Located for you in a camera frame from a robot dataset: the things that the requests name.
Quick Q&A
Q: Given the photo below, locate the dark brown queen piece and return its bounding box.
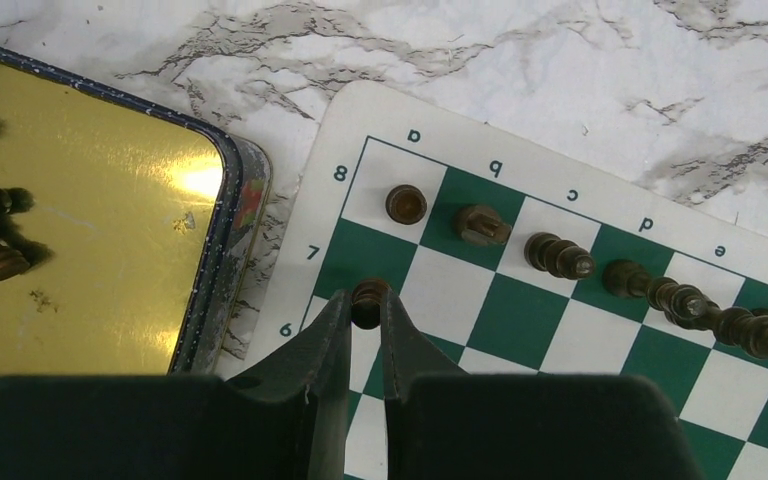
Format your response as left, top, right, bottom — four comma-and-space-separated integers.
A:
602, 259, 708, 328

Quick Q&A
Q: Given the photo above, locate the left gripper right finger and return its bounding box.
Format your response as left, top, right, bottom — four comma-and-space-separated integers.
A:
380, 291, 702, 479

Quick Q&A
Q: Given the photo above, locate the dark brown king piece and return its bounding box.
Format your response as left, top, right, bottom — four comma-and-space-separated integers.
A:
664, 297, 768, 360

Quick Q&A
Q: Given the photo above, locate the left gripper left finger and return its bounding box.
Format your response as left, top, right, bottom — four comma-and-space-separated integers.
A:
0, 290, 351, 479

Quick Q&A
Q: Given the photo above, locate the dark brown pawn piece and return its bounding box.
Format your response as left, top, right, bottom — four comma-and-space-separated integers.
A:
351, 277, 390, 330

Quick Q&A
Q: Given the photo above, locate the dark brown chess piece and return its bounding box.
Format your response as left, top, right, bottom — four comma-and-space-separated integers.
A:
523, 232, 596, 281

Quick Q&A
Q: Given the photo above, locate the gold tin with dark pieces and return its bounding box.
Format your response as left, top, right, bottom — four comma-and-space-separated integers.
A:
0, 47, 271, 376

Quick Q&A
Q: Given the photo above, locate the green and white chessboard mat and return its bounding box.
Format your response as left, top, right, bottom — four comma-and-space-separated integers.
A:
244, 81, 768, 479

